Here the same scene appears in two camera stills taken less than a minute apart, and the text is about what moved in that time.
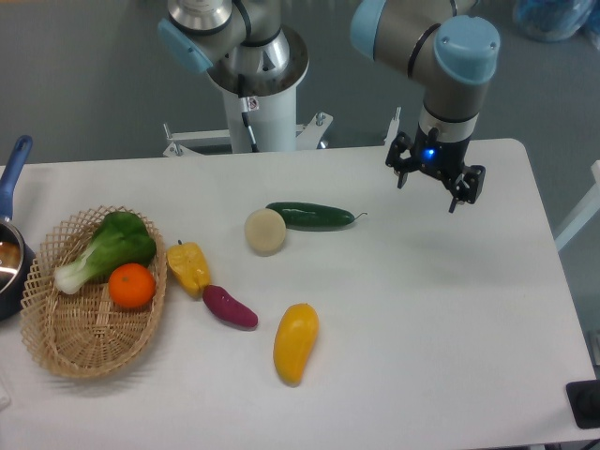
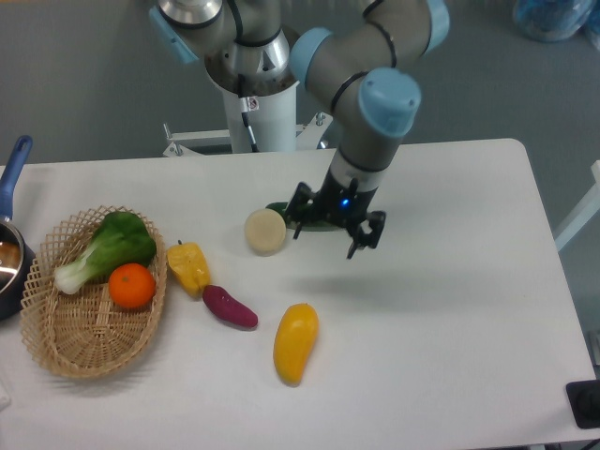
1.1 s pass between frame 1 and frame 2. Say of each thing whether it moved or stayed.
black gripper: moved
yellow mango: stayed
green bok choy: stayed
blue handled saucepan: stayed
